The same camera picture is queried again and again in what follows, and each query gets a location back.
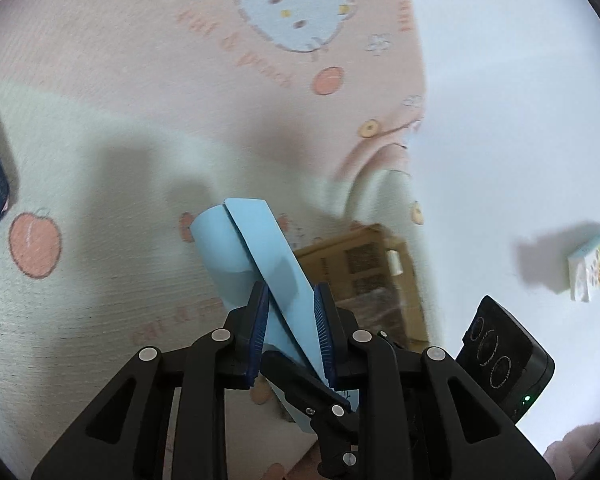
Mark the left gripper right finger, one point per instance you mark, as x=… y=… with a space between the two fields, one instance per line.
x=419 y=415

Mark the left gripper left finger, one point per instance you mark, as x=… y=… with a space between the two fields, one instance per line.
x=165 y=404

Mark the light blue glasses case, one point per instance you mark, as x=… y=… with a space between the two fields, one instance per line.
x=256 y=274

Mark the cardboard box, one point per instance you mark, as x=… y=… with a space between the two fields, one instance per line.
x=371 y=273

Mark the small colourful tissue pack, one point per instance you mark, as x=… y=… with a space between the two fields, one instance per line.
x=584 y=271

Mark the pink Hello Kitty blanket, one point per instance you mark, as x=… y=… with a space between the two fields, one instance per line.
x=122 y=120

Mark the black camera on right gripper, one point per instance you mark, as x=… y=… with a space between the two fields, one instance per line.
x=504 y=359

